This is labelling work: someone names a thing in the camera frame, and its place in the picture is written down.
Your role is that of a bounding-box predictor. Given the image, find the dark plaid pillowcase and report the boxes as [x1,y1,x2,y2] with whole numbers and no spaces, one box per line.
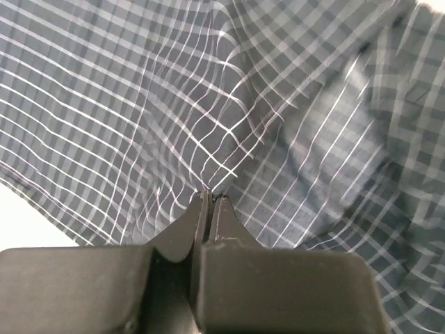
[1,1,444,333]

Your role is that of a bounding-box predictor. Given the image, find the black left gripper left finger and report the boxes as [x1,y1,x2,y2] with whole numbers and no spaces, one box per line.
[1,195,205,333]

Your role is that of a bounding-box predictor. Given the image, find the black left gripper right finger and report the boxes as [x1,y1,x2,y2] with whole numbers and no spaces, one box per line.
[200,197,389,333]

